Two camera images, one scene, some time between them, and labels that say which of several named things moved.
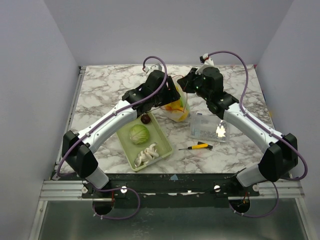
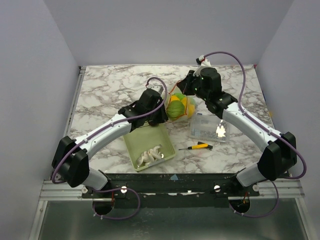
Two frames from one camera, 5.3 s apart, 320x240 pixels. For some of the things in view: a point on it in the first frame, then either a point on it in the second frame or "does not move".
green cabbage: x=139 y=134 to x=175 y=108
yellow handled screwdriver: x=200 y=145 does not move
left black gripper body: x=164 y=98 to x=157 y=116
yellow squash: x=174 y=106 to x=184 y=101
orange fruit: x=184 y=116 to x=191 y=109
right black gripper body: x=185 y=83 does not move
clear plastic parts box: x=209 y=127 does not move
